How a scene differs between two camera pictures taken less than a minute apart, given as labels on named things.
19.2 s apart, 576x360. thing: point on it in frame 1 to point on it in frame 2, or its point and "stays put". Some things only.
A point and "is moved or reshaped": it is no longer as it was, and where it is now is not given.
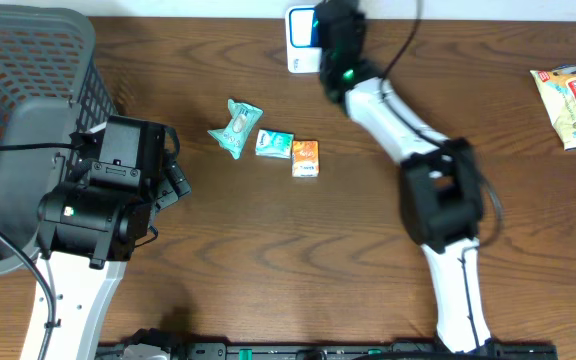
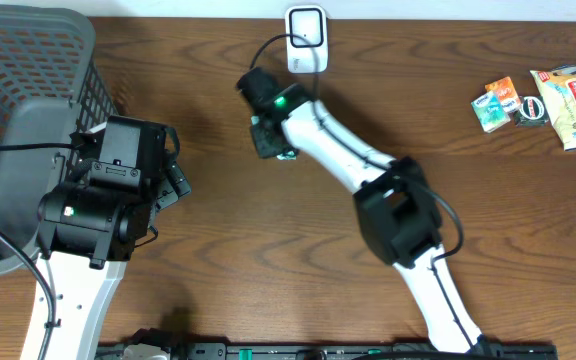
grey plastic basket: (35, 76) stays put
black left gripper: (177, 178) stays put
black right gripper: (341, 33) to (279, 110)
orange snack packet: (305, 158) to (508, 95)
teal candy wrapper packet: (242, 119) to (268, 140)
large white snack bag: (565, 92) stays put
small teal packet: (273, 143) is moved or reshaped
